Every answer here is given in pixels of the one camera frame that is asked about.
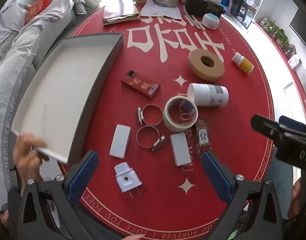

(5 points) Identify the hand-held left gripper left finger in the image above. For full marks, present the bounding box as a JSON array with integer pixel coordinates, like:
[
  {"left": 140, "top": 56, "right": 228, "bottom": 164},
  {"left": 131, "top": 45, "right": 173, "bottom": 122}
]
[{"left": 16, "top": 150, "right": 99, "bottom": 240}]

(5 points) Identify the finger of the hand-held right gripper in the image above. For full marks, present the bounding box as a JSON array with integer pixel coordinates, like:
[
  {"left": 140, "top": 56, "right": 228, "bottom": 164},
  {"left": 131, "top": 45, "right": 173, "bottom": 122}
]
[
  {"left": 279, "top": 116, "right": 306, "bottom": 137},
  {"left": 250, "top": 114, "right": 285, "bottom": 143}
]

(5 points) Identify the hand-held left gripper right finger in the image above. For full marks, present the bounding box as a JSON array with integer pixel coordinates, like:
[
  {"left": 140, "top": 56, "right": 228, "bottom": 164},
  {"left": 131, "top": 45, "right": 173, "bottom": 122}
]
[{"left": 201, "top": 150, "right": 291, "bottom": 240}]

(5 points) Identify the white plug adapter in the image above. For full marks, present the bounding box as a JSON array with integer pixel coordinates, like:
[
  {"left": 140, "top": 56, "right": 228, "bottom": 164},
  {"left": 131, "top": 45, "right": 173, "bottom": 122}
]
[{"left": 114, "top": 162, "right": 142, "bottom": 199}]

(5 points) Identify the white rectangular block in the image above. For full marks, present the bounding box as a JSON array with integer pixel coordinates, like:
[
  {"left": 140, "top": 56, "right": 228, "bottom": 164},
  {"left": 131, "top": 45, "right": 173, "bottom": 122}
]
[
  {"left": 170, "top": 132, "right": 191, "bottom": 167},
  {"left": 109, "top": 124, "right": 131, "bottom": 159}
]

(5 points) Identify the yellow label white bottle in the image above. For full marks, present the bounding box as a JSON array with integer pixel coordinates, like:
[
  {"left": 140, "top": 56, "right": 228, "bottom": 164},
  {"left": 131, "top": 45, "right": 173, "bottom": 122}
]
[{"left": 232, "top": 52, "right": 254, "bottom": 75}]

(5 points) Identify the large white plastic bottle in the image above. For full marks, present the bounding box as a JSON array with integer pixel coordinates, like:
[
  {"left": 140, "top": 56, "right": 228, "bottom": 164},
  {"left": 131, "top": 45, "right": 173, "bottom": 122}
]
[{"left": 187, "top": 83, "right": 229, "bottom": 107}]

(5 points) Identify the metal hose clamp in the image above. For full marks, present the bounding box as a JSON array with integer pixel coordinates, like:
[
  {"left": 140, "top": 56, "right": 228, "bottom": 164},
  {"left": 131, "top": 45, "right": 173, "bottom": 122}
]
[
  {"left": 136, "top": 126, "right": 166, "bottom": 152},
  {"left": 137, "top": 104, "right": 166, "bottom": 126}
]

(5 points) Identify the cream masking tape roll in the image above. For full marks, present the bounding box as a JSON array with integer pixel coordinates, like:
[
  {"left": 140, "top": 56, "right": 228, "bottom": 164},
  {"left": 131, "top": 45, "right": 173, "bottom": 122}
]
[{"left": 163, "top": 96, "right": 199, "bottom": 132}]

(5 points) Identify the grey cardboard tray box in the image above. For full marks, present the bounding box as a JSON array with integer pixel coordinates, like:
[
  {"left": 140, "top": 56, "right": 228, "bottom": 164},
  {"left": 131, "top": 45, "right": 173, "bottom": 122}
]
[{"left": 11, "top": 33, "right": 124, "bottom": 164}]

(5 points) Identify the brown paper tape roll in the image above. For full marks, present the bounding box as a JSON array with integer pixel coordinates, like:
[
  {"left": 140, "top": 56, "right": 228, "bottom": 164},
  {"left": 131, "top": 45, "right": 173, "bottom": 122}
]
[{"left": 188, "top": 49, "right": 226, "bottom": 82}]

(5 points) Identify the red gold printed box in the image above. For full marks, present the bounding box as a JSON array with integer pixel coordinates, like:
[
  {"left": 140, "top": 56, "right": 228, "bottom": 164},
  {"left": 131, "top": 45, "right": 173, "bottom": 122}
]
[{"left": 121, "top": 70, "right": 161, "bottom": 97}]

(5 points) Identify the person's right hand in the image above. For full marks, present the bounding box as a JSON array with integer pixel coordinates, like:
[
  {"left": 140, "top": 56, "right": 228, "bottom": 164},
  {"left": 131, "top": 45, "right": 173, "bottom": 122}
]
[{"left": 287, "top": 179, "right": 305, "bottom": 219}]

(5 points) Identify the red round table mat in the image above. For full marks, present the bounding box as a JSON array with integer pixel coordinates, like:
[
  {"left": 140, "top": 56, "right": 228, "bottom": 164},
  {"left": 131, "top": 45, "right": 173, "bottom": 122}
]
[{"left": 58, "top": 2, "right": 306, "bottom": 239}]

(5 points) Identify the row of potted plants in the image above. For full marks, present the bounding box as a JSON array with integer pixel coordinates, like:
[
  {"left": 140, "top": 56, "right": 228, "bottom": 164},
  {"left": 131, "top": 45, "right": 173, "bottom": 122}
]
[{"left": 262, "top": 17, "right": 297, "bottom": 55}]

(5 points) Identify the white teal jar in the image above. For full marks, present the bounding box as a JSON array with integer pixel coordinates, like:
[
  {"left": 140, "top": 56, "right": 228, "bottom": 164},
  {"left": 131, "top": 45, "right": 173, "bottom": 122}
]
[{"left": 202, "top": 13, "right": 220, "bottom": 30}]

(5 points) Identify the purple plastic stool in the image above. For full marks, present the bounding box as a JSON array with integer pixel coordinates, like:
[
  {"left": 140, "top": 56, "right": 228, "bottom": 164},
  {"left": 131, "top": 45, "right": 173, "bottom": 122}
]
[{"left": 218, "top": 0, "right": 235, "bottom": 15}]

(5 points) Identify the grey covered sofa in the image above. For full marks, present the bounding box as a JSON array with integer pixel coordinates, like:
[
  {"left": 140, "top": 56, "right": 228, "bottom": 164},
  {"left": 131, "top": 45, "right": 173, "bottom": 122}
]
[{"left": 0, "top": 0, "right": 87, "bottom": 205}]

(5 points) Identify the black box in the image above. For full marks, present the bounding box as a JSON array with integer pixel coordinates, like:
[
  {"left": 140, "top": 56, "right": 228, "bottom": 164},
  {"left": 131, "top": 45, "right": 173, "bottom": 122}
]
[{"left": 184, "top": 0, "right": 225, "bottom": 19}]

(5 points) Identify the white paper sheet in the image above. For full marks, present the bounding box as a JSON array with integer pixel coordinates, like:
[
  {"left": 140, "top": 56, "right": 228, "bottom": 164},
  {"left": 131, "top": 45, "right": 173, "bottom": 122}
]
[{"left": 140, "top": 0, "right": 182, "bottom": 20}]

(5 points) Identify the brown paper package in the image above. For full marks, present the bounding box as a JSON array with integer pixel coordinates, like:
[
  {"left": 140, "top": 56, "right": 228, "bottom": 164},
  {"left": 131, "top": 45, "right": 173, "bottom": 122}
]
[{"left": 102, "top": 0, "right": 141, "bottom": 26}]

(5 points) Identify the red embroidered cushion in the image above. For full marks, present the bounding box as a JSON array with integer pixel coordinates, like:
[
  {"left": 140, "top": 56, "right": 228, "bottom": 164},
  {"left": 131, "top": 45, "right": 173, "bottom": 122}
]
[{"left": 25, "top": 0, "right": 52, "bottom": 25}]

